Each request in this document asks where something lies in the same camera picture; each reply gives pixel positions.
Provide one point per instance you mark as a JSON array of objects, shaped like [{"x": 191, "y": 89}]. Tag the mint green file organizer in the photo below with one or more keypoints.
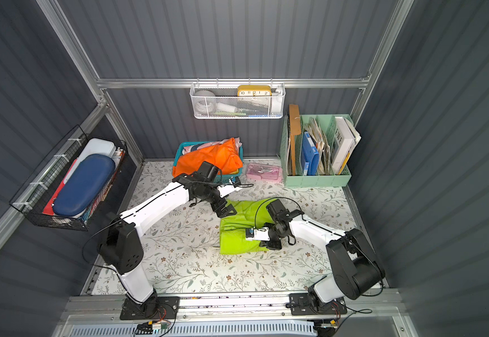
[{"x": 336, "y": 181}]

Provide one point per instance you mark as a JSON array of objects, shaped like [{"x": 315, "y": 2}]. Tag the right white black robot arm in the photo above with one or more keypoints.
[{"x": 354, "y": 265}]

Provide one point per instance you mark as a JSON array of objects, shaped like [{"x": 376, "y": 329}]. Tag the lime green shorts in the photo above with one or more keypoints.
[{"x": 232, "y": 236}]

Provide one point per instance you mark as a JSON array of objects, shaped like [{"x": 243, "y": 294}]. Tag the blue folder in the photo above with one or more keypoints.
[{"x": 309, "y": 155}]

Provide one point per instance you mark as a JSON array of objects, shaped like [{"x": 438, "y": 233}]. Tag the red folder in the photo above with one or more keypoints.
[{"x": 48, "y": 209}]

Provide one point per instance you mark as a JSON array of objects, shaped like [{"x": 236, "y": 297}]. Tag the navy blue case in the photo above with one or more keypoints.
[{"x": 84, "y": 185}]

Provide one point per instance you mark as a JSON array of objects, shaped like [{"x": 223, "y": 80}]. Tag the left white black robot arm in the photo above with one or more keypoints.
[{"x": 120, "y": 242}]

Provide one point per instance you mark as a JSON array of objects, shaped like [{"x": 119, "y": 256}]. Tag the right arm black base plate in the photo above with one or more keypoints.
[{"x": 301, "y": 304}]

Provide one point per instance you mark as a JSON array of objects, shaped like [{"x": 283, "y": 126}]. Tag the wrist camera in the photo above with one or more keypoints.
[
  {"x": 257, "y": 234},
  {"x": 225, "y": 190}
]

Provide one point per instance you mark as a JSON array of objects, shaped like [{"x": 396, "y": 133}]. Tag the white tray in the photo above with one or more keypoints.
[{"x": 94, "y": 146}]

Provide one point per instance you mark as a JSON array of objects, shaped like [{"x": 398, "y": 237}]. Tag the pink pouch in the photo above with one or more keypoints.
[{"x": 264, "y": 172}]

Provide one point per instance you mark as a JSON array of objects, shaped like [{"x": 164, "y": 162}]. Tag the white book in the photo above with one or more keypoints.
[{"x": 346, "y": 139}]

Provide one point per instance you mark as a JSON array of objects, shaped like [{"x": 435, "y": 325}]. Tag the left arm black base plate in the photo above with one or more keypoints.
[{"x": 155, "y": 308}]

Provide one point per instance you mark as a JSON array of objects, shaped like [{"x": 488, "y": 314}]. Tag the white wire wall basket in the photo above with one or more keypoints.
[{"x": 230, "y": 106}]

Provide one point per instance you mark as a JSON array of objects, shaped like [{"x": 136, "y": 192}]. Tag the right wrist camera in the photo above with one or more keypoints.
[{"x": 257, "y": 234}]

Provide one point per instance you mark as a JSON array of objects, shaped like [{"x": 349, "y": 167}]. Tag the floral table mat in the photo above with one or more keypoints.
[{"x": 182, "y": 251}]

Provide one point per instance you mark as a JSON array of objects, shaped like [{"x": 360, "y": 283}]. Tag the teal plastic laundry basket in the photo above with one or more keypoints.
[{"x": 185, "y": 149}]

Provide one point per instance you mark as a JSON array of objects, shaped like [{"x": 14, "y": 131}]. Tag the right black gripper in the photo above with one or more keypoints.
[{"x": 272, "y": 241}]

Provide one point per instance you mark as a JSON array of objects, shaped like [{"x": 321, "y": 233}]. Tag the white tape roll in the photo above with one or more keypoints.
[{"x": 204, "y": 102}]

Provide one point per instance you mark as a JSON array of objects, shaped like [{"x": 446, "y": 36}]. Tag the yellow clock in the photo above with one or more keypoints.
[{"x": 254, "y": 90}]

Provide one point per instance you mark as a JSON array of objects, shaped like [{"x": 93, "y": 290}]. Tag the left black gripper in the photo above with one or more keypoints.
[{"x": 221, "y": 204}]

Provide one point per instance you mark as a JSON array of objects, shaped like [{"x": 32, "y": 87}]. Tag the orange garment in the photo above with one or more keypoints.
[{"x": 215, "y": 156}]

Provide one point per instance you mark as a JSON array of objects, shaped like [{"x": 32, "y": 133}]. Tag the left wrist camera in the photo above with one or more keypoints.
[{"x": 225, "y": 190}]

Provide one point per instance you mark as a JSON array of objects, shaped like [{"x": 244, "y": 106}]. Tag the brown cardboard board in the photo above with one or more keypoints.
[{"x": 294, "y": 131}]

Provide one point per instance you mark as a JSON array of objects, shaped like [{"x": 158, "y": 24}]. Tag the black wire side basket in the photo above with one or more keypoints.
[{"x": 31, "y": 200}]

